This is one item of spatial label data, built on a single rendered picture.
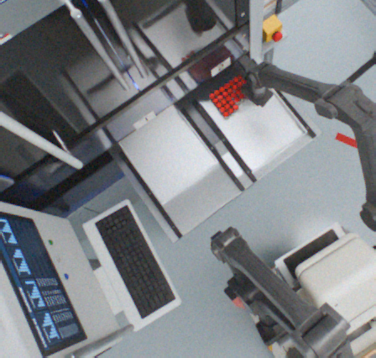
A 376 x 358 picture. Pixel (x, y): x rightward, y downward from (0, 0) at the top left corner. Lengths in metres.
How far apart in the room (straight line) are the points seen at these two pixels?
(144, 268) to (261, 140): 0.65
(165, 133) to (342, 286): 0.93
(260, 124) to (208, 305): 1.17
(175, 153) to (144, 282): 0.49
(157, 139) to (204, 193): 0.28
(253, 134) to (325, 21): 1.38
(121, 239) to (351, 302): 0.93
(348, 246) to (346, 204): 1.39
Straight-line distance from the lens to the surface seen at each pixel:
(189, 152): 1.85
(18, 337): 1.24
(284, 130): 1.86
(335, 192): 2.74
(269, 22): 1.86
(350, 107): 1.22
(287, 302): 1.13
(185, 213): 1.81
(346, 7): 3.14
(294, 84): 1.38
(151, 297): 1.88
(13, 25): 1.05
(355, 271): 1.31
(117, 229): 1.91
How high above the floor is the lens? 2.67
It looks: 75 degrees down
